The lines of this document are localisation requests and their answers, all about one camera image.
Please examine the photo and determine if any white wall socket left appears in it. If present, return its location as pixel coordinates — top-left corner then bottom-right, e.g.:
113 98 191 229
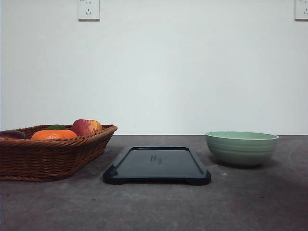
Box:
77 0 101 23

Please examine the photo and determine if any light green ribbed bowl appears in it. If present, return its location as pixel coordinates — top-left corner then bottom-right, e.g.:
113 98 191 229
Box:
205 131 279 167

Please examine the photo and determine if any orange fruit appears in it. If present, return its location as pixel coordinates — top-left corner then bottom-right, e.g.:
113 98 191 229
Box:
31 130 78 140

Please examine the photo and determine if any brown wicker basket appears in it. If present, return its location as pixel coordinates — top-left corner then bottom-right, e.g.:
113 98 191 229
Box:
0 124 118 181

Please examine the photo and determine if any dark purple plum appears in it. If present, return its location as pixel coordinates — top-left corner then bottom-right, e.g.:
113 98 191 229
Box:
0 129 26 139

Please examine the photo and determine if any dark teal rectangular tray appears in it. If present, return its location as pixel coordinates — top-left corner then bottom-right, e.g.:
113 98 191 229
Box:
103 146 211 185

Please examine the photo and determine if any white wall socket right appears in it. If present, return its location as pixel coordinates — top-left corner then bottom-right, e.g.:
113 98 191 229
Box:
294 0 308 22

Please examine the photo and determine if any green fruit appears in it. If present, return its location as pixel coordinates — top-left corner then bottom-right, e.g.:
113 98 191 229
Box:
46 124 67 130

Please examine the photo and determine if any white wall socket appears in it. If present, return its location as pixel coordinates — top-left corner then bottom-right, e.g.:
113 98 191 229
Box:
294 0 308 22
77 0 101 23

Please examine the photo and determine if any red yellow apple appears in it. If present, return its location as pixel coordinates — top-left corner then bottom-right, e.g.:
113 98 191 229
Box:
72 119 103 136

